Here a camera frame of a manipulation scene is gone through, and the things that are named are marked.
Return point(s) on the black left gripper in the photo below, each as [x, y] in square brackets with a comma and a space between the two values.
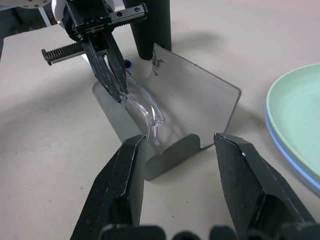
[85, 20]

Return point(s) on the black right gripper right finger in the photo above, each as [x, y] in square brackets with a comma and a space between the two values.
[250, 185]

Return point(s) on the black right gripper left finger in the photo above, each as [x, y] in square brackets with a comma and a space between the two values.
[117, 190]

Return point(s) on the clear plastic glasses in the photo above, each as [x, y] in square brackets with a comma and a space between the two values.
[150, 110]

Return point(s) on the blue capped marker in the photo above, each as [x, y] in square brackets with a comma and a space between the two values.
[128, 64]

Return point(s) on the blue plate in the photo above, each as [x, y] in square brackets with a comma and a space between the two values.
[312, 186]

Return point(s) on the green plate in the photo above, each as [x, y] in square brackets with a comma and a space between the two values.
[300, 112]

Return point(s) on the black cylindrical post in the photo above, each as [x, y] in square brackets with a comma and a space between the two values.
[155, 25]

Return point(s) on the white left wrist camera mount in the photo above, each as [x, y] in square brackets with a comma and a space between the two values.
[58, 10]

